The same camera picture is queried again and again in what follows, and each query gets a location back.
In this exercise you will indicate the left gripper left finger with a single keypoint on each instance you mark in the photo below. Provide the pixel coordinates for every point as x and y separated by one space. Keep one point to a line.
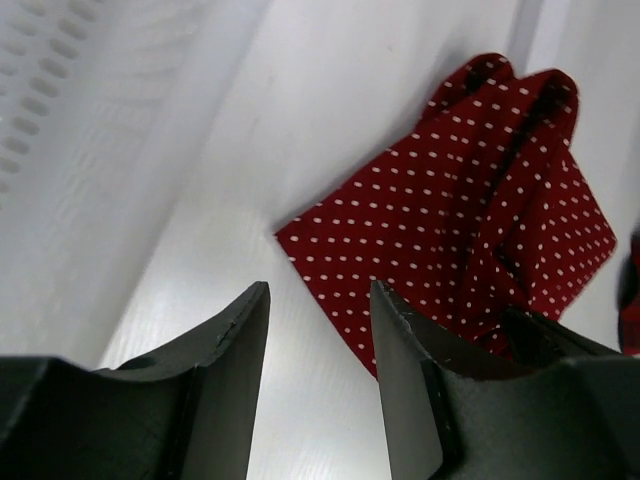
185 410

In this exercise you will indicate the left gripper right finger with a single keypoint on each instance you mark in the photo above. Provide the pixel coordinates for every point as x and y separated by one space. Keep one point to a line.
565 407

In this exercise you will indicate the red polka dot skirt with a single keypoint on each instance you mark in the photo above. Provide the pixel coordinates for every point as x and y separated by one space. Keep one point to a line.
480 208

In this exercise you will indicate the white plastic basket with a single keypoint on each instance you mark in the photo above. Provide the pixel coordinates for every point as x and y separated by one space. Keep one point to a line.
102 106

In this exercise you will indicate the red black plaid shirt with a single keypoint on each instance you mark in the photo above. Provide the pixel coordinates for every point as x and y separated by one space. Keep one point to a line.
628 300

